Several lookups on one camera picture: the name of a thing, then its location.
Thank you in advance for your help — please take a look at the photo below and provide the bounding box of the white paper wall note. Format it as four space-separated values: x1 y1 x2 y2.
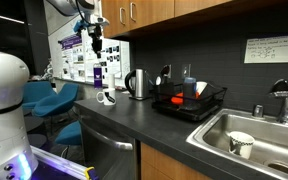
243 34 288 65

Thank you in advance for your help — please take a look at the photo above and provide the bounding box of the white ceramic mug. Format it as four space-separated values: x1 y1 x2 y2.
95 87 117 107

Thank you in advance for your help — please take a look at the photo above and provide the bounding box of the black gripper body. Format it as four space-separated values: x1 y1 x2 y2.
87 23 104 42

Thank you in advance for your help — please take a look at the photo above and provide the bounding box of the stainless steel sink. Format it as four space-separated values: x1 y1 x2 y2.
186 107 288 180

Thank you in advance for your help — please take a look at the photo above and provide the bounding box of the metal cabinet handle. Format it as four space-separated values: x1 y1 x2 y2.
129 1 138 24
118 6 127 26

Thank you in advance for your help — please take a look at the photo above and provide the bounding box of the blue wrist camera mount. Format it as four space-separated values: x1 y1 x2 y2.
72 19 85 33

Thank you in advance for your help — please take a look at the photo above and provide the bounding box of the wooden cabinet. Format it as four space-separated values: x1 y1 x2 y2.
100 0 238 39
139 142 215 180

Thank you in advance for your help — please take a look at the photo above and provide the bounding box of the wooden lower cabinet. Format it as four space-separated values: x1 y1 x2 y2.
139 142 215 180

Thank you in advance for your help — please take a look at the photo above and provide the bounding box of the black ladle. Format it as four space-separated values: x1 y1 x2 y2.
159 64 172 84

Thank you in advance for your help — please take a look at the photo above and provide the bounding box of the wooden upper cabinet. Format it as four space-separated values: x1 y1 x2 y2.
100 0 238 39

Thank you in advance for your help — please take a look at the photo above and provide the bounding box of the orange bowl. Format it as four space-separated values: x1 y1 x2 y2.
170 91 209 106

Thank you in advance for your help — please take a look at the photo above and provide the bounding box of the steel dishwasher handle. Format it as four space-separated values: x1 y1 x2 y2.
79 120 134 152

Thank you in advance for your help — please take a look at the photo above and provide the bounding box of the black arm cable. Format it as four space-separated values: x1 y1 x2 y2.
75 0 91 26

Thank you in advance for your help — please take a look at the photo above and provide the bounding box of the blue shell chair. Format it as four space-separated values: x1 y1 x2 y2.
54 120 83 147
32 83 80 118
22 80 57 111

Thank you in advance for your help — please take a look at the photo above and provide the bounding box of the white whiteboard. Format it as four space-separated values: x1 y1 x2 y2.
48 16 132 88

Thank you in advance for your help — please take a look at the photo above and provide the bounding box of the black wire dish rack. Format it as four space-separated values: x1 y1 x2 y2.
150 79 228 122

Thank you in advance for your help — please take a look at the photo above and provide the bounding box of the white patterned mug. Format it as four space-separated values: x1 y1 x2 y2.
228 130 256 160

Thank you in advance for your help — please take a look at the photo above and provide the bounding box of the stainless steel dishwasher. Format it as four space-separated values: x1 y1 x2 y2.
78 113 140 180

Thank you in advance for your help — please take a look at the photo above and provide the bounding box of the white wall light switch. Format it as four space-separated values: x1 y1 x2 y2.
181 63 192 80

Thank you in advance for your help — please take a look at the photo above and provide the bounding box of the translucent plastic cup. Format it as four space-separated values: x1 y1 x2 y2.
182 76 197 101

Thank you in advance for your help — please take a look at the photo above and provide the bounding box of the small chrome sink fitting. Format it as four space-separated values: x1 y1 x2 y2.
252 104 265 119

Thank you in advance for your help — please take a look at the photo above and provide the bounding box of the steel electric kettle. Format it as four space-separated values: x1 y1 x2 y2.
124 68 151 101

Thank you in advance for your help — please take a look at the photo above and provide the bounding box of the robot stand platform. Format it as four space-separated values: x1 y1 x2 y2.
30 145 100 180

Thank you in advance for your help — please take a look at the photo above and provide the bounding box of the research poster with photos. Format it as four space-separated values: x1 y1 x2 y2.
59 33 122 84

